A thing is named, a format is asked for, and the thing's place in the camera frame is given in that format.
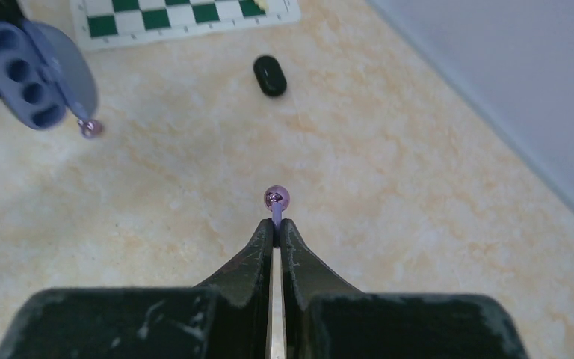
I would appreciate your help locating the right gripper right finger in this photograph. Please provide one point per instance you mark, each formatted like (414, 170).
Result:
(326, 317)

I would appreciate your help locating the grey purple charging case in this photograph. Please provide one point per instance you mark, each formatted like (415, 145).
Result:
(43, 75)

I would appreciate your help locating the green white chessboard mat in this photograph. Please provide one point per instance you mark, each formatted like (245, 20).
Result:
(109, 24)

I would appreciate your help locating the black earbud charging case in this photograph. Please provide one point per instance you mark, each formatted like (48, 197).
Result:
(270, 76)

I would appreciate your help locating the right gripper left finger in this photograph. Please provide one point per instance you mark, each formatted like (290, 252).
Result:
(228, 315)

